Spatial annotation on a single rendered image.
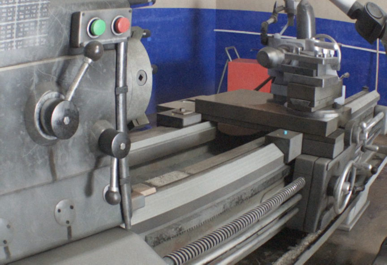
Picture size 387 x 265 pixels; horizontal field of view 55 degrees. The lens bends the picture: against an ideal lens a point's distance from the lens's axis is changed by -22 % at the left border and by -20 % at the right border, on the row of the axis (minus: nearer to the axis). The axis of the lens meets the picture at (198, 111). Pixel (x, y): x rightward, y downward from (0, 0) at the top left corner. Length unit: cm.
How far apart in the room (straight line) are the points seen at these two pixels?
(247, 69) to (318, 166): 300
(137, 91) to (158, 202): 26
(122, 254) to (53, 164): 23
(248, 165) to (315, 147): 31
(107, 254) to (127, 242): 6
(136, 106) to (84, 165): 34
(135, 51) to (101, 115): 32
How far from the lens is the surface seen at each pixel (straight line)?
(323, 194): 151
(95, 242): 84
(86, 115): 75
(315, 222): 154
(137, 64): 105
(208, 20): 645
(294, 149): 148
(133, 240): 86
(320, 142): 150
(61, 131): 65
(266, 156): 138
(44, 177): 72
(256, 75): 438
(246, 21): 628
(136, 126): 111
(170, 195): 106
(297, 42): 194
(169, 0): 579
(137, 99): 106
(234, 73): 443
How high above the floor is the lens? 125
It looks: 12 degrees down
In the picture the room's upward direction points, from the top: 1 degrees clockwise
